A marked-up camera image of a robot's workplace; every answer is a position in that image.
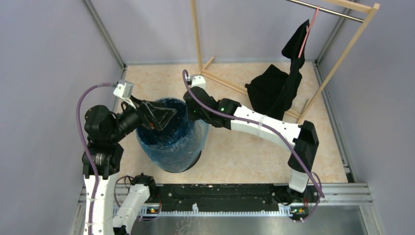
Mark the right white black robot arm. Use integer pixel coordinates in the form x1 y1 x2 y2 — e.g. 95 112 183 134
183 87 320 202

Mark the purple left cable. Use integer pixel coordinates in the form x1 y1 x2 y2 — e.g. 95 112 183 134
75 82 117 235

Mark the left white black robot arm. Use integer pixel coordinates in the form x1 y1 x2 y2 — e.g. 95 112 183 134
80 99 177 235

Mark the pink hanger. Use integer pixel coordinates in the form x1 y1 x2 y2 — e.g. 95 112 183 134
298 5 320 58

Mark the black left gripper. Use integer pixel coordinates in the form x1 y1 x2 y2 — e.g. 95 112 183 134
110 93 177 141

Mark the blue plastic trash bag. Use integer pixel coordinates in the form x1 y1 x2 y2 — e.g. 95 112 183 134
136 97 209 173

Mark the wooden clothes rack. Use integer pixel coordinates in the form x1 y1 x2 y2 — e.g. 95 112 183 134
190 0 380 123

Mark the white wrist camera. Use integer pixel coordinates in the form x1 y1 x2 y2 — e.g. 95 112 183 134
189 75 207 90
113 80 136 108

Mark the black cloth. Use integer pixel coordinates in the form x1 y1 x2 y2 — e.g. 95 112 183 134
245 20 310 120

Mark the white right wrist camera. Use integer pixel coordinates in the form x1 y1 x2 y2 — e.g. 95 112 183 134
189 75 207 90

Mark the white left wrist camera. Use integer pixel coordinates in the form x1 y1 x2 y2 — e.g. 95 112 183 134
113 80 136 108

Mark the black trash bin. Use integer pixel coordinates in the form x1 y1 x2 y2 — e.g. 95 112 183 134
186 151 202 170

